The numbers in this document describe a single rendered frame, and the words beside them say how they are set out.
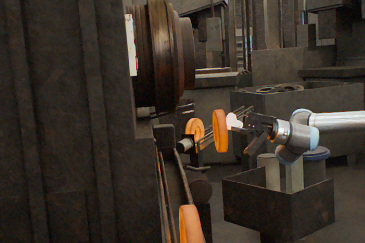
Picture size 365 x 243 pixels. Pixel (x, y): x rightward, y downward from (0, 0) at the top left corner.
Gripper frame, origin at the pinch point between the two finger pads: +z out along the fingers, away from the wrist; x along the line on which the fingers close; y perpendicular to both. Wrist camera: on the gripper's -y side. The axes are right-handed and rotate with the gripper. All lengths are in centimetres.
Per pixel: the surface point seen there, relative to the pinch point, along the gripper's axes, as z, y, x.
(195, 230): 15, -15, 77
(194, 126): 0, -9, -65
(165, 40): 26.1, 25.8, 2.7
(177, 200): 11.9, -25.5, 19.2
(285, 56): -138, 61, -400
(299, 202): -17, -12, 47
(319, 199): -24.9, -11.0, 41.7
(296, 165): -63, -21, -83
